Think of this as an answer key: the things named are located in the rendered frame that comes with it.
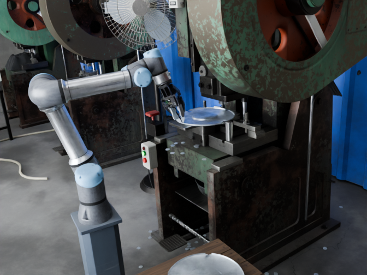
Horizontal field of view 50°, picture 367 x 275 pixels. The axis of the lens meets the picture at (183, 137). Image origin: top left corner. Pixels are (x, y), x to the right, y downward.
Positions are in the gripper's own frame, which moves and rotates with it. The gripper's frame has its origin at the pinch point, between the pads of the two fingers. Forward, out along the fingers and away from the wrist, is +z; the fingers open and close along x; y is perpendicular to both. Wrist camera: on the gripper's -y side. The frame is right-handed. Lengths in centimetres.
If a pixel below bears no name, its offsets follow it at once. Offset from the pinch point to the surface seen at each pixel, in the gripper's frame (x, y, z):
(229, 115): 20.7, -9.3, 8.6
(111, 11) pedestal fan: -35, -82, -63
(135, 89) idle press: -63, -149, -1
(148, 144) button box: -24.3, -11.4, 9.4
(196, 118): 5.8, -4.6, 2.9
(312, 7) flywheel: 67, 20, -28
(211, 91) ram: 17.3, -6.8, -6.5
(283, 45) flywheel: 53, 11, -18
